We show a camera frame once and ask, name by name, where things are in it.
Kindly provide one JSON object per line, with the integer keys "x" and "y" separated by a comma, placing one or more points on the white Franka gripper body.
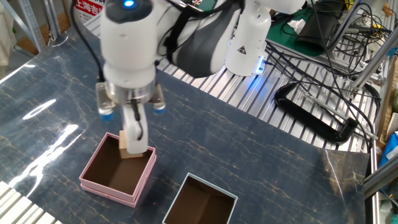
{"x": 129, "y": 143}

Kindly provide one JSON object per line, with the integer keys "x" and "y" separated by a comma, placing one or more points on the small wooden cube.
{"x": 122, "y": 140}

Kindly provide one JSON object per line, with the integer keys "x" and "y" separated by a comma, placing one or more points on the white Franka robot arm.
{"x": 129, "y": 46}

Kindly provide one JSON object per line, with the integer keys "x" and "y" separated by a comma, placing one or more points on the pink square cardboard box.
{"x": 109, "y": 194}

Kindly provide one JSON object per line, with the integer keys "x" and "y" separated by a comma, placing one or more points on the light blue cardboard box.
{"x": 199, "y": 205}

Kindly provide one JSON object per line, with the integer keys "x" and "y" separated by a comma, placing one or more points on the dark marble pattern mat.
{"x": 233, "y": 140}

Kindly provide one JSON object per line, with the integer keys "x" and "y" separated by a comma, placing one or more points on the red and white sign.
{"x": 88, "y": 9}

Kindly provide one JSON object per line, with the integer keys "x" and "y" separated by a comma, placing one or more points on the grey metal pole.
{"x": 51, "y": 18}

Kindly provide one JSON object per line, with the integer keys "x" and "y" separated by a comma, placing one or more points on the black C-clamp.
{"x": 311, "y": 121}

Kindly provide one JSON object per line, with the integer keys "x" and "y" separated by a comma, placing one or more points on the green cutting mat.
{"x": 280, "y": 34}

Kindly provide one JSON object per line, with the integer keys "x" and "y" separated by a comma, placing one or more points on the crumpled white paper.
{"x": 297, "y": 25}

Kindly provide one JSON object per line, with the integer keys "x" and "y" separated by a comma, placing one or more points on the black fabric bag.
{"x": 320, "y": 28}

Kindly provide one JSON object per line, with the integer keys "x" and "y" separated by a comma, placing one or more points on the blue plastic item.
{"x": 390, "y": 149}

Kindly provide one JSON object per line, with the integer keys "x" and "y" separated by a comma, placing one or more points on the silver wrist camera blue caps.
{"x": 104, "y": 99}

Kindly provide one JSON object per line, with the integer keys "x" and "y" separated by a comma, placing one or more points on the perforated metal angle bracket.
{"x": 31, "y": 25}

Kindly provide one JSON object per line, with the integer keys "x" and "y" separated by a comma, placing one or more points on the slanted aluminium frame profile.
{"x": 373, "y": 62}

